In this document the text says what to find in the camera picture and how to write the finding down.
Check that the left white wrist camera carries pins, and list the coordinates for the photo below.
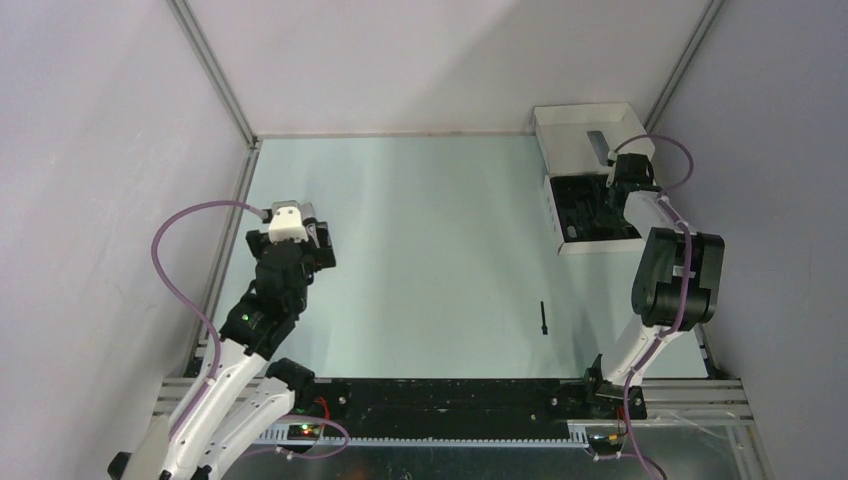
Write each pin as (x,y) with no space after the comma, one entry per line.
(285,222)

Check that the silver black hair clipper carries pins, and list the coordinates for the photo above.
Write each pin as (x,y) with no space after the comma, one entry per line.
(310,215)

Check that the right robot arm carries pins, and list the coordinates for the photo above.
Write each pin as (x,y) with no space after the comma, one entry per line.
(677,281)

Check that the white storage box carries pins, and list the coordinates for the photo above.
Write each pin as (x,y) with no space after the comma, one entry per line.
(574,141)

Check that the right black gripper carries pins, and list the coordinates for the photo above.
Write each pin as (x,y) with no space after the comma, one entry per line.
(622,171)

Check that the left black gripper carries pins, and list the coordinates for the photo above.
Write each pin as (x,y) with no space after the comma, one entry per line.
(324,244)

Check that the black cleaning brush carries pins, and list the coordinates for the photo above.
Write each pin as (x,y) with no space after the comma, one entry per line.
(543,319)

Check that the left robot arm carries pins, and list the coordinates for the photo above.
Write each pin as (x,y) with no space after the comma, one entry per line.
(243,390)

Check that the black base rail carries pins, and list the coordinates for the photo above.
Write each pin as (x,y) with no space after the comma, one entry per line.
(466,409)

